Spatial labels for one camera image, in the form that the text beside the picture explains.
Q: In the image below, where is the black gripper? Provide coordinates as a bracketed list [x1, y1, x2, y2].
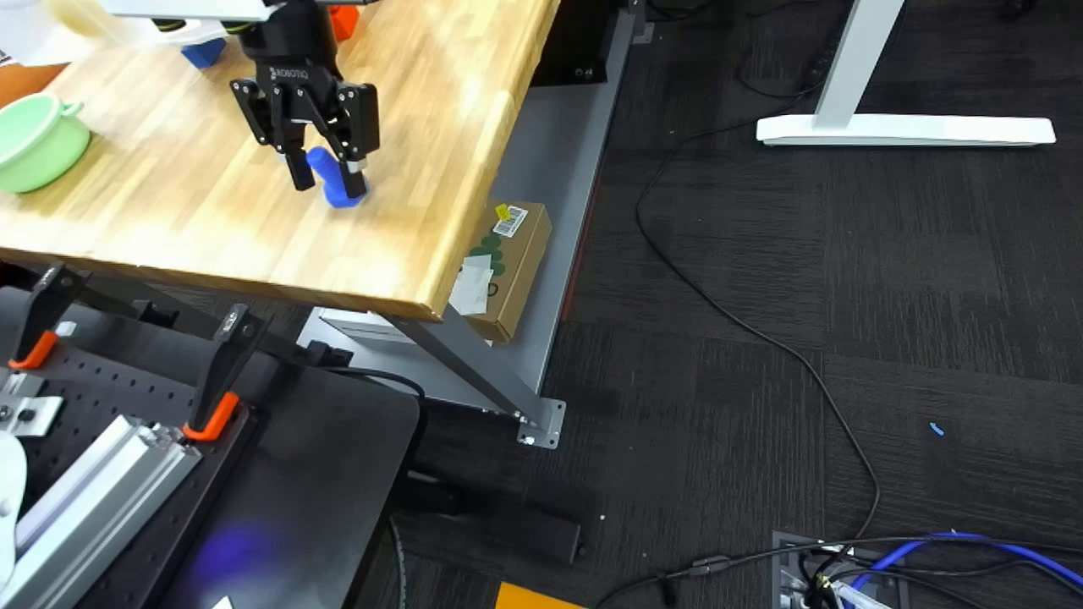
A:
[226, 60, 384, 201]

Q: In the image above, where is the blue toy screw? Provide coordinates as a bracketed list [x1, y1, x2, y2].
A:
[305, 145, 373, 214]

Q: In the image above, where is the orange toy piece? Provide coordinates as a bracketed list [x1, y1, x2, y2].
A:
[328, 4, 367, 47]

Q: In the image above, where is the small blue toy piece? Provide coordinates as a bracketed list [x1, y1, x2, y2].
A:
[181, 37, 234, 76]

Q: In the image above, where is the brown cardboard box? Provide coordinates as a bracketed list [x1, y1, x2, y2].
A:
[446, 201, 554, 349]

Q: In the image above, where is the black metal crossbar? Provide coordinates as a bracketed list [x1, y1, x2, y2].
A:
[66, 268, 354, 368]

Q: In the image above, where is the green plastic bowl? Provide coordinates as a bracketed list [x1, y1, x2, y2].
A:
[0, 93, 99, 201]

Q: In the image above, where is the black flat panel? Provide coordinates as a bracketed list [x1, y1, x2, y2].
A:
[148, 365, 425, 609]

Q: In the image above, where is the white rounded object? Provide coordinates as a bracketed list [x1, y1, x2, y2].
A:
[0, 429, 28, 589]

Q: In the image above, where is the orange flat object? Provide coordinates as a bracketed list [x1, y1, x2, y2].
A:
[495, 582, 586, 609]

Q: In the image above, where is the white desk leg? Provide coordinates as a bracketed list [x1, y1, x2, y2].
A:
[754, 0, 1059, 152]

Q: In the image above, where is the grey floor outlet box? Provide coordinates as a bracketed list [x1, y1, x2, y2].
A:
[771, 531, 911, 609]

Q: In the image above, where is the black clamp with orange handle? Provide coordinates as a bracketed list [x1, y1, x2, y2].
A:
[181, 304, 275, 448]
[7, 264, 82, 377]
[0, 284, 246, 609]

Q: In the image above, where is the grey metal table frame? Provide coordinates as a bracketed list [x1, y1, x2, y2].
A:
[296, 10, 639, 454]

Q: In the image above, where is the small metal bracket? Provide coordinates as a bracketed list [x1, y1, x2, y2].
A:
[0, 368, 67, 441]

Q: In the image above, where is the aluminium extrusion rail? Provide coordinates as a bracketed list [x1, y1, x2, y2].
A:
[0, 413, 205, 609]

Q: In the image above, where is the black floor cable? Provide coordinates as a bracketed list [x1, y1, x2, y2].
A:
[632, 123, 886, 544]

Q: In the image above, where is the blue cable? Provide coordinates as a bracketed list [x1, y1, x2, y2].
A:
[848, 531, 1083, 599]

